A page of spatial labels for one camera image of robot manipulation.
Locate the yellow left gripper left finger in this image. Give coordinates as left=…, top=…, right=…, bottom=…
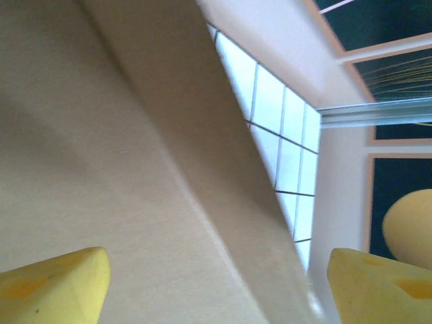
left=0, top=246, right=111, bottom=324

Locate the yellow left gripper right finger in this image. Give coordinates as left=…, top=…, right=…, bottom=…
left=326, top=248, right=432, bottom=324

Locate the brown cardboard box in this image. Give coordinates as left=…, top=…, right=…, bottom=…
left=0, top=0, right=321, bottom=324

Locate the aluminium corner post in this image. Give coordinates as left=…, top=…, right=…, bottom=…
left=319, top=97, right=432, bottom=131

